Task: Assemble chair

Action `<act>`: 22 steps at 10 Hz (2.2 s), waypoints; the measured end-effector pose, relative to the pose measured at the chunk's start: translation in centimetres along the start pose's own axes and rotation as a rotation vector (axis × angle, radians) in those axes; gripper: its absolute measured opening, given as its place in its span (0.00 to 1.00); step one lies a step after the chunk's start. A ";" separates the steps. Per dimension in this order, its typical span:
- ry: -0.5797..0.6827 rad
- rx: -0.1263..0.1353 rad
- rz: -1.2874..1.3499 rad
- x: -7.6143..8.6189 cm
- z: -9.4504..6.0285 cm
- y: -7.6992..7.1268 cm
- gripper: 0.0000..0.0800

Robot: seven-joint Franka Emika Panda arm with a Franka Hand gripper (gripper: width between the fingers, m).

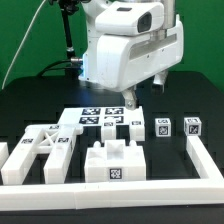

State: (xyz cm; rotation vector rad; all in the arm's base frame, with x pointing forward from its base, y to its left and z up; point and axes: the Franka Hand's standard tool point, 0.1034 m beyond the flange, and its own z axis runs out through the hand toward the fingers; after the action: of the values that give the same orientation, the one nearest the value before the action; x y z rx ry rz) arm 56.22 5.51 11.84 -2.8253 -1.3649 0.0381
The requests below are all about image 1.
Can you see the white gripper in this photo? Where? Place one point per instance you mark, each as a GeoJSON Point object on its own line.
{"type": "Point", "coordinates": [119, 62]}

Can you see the white chair seat block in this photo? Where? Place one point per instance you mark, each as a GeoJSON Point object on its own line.
{"type": "Point", "coordinates": [115, 162]}

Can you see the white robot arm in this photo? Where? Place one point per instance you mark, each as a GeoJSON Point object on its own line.
{"type": "Point", "coordinates": [95, 7]}

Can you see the white tagged cube near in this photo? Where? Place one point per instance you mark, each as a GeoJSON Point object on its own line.
{"type": "Point", "coordinates": [163, 127]}

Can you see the white tagged cube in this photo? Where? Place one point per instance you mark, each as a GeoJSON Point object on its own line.
{"type": "Point", "coordinates": [163, 127]}
{"type": "Point", "coordinates": [192, 126]}

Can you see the white tagged cube far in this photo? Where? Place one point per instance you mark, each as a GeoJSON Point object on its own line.
{"type": "Point", "coordinates": [192, 126]}

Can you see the white L-shaped border fence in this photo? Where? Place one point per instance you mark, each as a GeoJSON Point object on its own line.
{"type": "Point", "coordinates": [208, 188]}

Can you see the white part at left edge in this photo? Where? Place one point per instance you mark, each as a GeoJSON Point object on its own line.
{"type": "Point", "coordinates": [4, 153]}

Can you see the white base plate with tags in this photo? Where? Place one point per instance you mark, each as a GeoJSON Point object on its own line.
{"type": "Point", "coordinates": [94, 116]}

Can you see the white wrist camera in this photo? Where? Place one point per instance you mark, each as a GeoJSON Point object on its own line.
{"type": "Point", "coordinates": [130, 19]}

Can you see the white chair back frame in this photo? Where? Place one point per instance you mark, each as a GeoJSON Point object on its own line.
{"type": "Point", "coordinates": [55, 141]}

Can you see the black camera stand pole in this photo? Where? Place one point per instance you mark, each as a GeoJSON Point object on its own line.
{"type": "Point", "coordinates": [67, 8]}

